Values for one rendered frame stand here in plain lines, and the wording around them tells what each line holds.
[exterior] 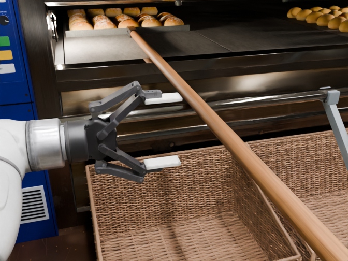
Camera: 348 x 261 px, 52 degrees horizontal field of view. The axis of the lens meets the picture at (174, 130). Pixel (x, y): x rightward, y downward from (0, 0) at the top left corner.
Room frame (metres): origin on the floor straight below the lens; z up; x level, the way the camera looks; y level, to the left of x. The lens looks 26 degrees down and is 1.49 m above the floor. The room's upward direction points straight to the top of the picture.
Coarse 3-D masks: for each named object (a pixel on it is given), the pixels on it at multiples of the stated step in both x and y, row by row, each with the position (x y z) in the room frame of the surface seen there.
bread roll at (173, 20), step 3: (168, 18) 1.70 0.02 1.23; (171, 18) 1.69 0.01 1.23; (174, 18) 1.69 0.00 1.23; (177, 18) 1.70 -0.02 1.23; (165, 21) 1.69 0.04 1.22; (168, 21) 1.68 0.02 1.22; (171, 21) 1.68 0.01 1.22; (174, 21) 1.68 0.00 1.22; (177, 21) 1.69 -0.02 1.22; (180, 21) 1.69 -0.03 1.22; (165, 24) 1.68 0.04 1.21; (168, 24) 1.67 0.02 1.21; (171, 24) 1.67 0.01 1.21; (174, 24) 1.68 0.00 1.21; (177, 24) 1.68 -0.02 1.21; (180, 24) 1.69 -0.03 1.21; (183, 24) 1.70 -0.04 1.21
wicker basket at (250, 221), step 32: (192, 160) 1.13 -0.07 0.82; (224, 160) 1.17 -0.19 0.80; (96, 192) 1.02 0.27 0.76; (128, 192) 1.04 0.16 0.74; (160, 192) 1.07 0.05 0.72; (224, 192) 1.13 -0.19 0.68; (256, 192) 0.99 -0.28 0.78; (96, 224) 0.81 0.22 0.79; (128, 224) 1.01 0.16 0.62; (160, 224) 1.04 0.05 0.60; (192, 224) 1.05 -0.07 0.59; (256, 224) 0.97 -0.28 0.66; (128, 256) 0.89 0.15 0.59; (160, 256) 0.89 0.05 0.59; (192, 256) 0.89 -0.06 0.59; (224, 256) 0.89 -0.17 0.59; (256, 256) 0.89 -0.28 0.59; (288, 256) 0.79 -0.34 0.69
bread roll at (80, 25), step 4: (72, 24) 1.58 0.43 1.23; (76, 24) 1.57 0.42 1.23; (80, 24) 1.57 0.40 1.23; (84, 24) 1.58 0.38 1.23; (88, 24) 1.59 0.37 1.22; (72, 28) 1.56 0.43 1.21; (76, 28) 1.56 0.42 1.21; (80, 28) 1.56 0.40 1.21; (84, 28) 1.57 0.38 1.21; (88, 28) 1.58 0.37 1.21; (92, 28) 1.60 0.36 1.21
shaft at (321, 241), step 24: (144, 48) 1.24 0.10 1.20; (168, 72) 0.94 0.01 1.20; (192, 96) 0.75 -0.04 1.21; (216, 120) 0.62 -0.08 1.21; (240, 144) 0.52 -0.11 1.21; (264, 168) 0.45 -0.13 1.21; (264, 192) 0.42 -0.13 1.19; (288, 192) 0.39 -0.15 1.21; (288, 216) 0.36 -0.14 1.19; (312, 216) 0.34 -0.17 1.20; (312, 240) 0.31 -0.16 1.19; (336, 240) 0.30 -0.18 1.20
